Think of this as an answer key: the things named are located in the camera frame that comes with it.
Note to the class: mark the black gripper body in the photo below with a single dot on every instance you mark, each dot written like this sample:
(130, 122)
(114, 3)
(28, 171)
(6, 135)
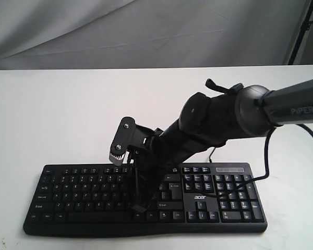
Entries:
(169, 148)

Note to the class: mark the grey backdrop cloth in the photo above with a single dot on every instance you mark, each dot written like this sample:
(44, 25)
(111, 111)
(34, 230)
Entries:
(37, 35)

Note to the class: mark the black tripod stand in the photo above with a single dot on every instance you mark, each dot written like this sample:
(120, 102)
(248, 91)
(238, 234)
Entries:
(301, 35)

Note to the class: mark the black acer keyboard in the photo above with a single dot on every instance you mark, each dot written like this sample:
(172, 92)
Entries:
(93, 200)

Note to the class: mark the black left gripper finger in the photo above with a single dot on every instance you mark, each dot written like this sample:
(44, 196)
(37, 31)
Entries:
(136, 206)

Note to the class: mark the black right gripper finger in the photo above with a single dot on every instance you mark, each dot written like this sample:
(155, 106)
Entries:
(148, 189)

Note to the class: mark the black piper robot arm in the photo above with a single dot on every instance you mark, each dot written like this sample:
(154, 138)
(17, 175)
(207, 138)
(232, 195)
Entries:
(236, 113)

